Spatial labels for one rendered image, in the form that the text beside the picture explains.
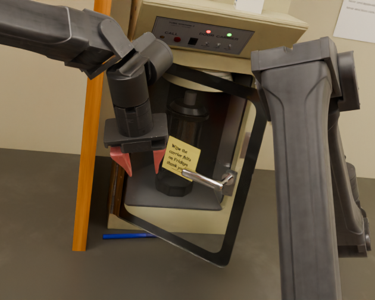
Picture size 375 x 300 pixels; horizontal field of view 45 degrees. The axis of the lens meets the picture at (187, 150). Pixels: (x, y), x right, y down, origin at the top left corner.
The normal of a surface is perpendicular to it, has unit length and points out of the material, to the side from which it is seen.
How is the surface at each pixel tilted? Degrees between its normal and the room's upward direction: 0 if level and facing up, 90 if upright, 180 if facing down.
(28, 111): 90
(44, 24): 51
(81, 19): 47
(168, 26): 135
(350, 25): 90
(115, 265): 0
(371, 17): 90
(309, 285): 60
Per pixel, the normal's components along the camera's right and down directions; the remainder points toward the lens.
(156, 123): -0.07, -0.78
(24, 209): 0.18, -0.89
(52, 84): 0.17, 0.44
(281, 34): 0.00, 0.94
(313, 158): -0.40, -0.24
